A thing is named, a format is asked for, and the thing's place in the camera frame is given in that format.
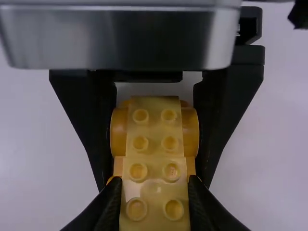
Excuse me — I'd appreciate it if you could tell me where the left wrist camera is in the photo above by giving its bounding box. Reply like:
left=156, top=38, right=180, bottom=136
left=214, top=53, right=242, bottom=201
left=0, top=0, right=242, bottom=71

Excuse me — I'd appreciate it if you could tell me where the yellow toy car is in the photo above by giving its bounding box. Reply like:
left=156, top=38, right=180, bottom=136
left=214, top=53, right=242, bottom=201
left=105, top=95, right=201, bottom=231

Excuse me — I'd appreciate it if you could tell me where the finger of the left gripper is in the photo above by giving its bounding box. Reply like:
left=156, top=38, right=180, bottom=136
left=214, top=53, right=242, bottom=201
left=49, top=69, right=118, bottom=193

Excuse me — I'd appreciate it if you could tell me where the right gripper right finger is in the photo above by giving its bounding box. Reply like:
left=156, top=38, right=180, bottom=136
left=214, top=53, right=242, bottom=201
left=187, top=175, right=254, bottom=231

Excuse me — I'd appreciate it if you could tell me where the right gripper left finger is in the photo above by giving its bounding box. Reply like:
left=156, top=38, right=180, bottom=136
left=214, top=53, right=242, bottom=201
left=61, top=176, right=123, bottom=231

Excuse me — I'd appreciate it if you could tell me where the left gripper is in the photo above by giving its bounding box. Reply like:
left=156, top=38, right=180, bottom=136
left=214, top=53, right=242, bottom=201
left=96, top=6, right=266, bottom=191

